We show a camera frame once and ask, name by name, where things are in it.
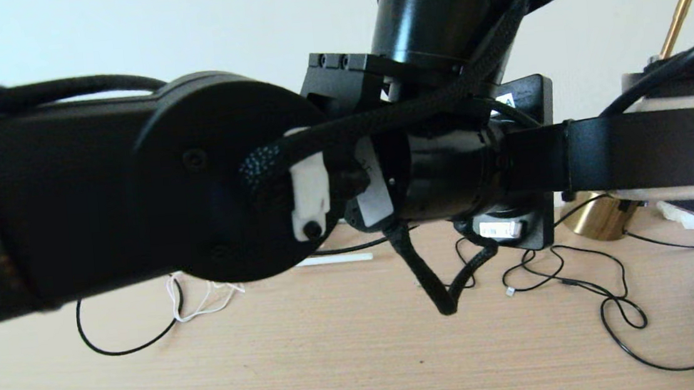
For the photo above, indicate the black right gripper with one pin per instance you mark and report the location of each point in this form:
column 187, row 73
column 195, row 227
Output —
column 374, row 79

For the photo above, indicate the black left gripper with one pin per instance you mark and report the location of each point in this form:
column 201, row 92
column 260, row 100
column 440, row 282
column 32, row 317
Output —
column 632, row 151

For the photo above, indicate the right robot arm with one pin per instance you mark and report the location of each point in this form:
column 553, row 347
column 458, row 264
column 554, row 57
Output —
column 431, row 5

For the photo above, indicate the white router with antennas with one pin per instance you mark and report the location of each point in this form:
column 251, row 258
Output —
column 340, row 259

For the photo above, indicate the brass desk lamp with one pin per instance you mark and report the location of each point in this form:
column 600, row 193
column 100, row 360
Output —
column 603, row 216

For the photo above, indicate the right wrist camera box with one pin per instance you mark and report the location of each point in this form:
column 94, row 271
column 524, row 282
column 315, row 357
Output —
column 501, row 229

